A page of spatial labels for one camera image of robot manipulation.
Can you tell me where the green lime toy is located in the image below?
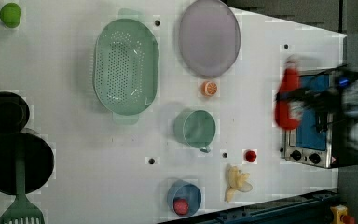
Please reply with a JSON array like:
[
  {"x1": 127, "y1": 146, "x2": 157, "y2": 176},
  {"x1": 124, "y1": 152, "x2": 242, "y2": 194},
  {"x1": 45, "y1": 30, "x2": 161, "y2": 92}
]
[{"x1": 0, "y1": 3, "x2": 21, "y2": 28}]

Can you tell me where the black toaster oven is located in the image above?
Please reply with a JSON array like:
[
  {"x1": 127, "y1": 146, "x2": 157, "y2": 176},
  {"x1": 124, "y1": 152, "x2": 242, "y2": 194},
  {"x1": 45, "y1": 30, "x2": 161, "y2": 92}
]
[{"x1": 281, "y1": 66, "x2": 358, "y2": 169}]

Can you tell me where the green slotted spatula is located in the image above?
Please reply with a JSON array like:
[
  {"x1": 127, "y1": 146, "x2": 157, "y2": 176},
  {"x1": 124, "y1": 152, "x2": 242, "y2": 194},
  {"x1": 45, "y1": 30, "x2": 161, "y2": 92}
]
[{"x1": 0, "y1": 139, "x2": 45, "y2": 224}]

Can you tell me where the yellow red emergency button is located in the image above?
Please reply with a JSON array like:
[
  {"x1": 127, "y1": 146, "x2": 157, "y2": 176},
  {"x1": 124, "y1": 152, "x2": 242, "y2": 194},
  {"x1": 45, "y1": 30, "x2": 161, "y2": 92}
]
[{"x1": 330, "y1": 205, "x2": 356, "y2": 224}]

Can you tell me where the blue bowl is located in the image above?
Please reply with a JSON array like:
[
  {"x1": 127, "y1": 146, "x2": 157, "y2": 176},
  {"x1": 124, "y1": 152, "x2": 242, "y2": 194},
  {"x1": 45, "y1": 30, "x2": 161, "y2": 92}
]
[{"x1": 167, "y1": 179, "x2": 202, "y2": 217}]

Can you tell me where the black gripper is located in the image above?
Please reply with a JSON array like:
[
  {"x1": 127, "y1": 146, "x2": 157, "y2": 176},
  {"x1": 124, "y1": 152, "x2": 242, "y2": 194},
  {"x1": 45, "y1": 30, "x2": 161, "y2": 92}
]
[{"x1": 275, "y1": 70, "x2": 358, "y2": 131}]

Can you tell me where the small black cup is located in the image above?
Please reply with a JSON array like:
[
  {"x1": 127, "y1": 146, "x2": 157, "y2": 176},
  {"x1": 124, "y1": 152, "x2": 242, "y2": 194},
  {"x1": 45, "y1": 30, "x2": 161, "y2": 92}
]
[{"x1": 0, "y1": 91, "x2": 30, "y2": 134}]

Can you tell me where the orange slice toy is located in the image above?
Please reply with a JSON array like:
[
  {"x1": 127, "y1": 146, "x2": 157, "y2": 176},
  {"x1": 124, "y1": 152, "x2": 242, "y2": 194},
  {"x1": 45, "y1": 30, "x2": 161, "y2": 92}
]
[{"x1": 201, "y1": 81, "x2": 218, "y2": 97}]

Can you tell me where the red strawberry toy in bowl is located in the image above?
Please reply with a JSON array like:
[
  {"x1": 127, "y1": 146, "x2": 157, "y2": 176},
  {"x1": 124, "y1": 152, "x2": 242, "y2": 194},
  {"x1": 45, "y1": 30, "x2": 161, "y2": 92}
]
[{"x1": 173, "y1": 199, "x2": 189, "y2": 216}]

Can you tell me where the red plush ketchup bottle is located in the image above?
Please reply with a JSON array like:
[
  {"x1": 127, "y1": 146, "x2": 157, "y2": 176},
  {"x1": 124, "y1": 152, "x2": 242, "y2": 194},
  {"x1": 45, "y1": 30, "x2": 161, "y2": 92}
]
[{"x1": 274, "y1": 56, "x2": 301, "y2": 131}]

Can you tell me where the lilac round plate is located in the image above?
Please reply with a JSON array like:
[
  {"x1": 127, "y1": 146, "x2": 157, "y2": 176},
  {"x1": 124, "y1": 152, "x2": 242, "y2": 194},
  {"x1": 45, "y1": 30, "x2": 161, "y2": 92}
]
[{"x1": 178, "y1": 0, "x2": 241, "y2": 78}]

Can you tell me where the green perforated colander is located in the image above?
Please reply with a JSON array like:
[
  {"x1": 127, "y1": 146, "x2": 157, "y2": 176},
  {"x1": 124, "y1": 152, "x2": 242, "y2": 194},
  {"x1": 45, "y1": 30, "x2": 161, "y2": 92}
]
[{"x1": 93, "y1": 8, "x2": 159, "y2": 125}]

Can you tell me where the peeled banana toy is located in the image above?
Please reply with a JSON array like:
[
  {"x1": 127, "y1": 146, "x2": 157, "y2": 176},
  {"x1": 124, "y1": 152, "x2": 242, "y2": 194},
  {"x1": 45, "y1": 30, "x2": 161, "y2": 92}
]
[{"x1": 225, "y1": 166, "x2": 253, "y2": 203}]

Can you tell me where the green metal mug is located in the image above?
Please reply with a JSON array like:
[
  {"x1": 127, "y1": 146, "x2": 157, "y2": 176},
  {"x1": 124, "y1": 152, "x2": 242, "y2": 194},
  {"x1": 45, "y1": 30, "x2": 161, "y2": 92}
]
[{"x1": 173, "y1": 110, "x2": 216, "y2": 153}]

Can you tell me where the large black cup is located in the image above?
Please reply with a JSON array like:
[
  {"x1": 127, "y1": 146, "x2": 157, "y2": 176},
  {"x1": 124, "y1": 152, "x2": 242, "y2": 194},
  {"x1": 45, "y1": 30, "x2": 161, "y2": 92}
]
[{"x1": 0, "y1": 133, "x2": 54, "y2": 195}]

